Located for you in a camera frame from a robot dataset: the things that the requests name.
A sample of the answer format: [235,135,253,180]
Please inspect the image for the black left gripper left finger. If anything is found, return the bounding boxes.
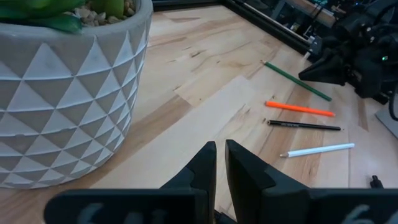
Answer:
[43,141,218,224]

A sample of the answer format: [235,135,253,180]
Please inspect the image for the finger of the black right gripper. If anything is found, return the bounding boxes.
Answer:
[299,60,351,86]
[298,48,336,78]

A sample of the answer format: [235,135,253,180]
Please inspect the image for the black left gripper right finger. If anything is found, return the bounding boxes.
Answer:
[224,139,398,224]

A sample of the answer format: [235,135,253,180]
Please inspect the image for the green pencil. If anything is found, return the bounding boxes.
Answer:
[261,60,333,103]

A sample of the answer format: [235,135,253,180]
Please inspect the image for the orange pencil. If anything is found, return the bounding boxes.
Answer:
[265,100,336,118]

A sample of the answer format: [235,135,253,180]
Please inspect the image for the black pencil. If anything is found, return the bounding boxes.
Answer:
[266,119,343,131]

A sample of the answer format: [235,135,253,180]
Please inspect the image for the white pencil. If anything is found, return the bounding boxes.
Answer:
[279,142,356,159]

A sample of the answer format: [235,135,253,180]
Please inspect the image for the small black table fixture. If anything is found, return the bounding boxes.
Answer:
[369,175,384,189]

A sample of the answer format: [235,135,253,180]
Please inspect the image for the grey white triangle-pattern pot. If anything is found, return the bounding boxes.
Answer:
[0,0,154,190]

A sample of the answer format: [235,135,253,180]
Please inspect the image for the green succulent plant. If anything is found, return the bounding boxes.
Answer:
[0,0,125,34]

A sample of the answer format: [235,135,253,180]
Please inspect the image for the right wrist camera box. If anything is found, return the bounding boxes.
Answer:
[334,12,374,47]

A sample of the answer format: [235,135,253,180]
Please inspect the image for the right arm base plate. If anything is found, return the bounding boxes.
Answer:
[375,104,398,139]

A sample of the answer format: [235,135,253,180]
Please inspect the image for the black metal table frame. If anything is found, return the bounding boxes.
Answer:
[152,0,323,58]

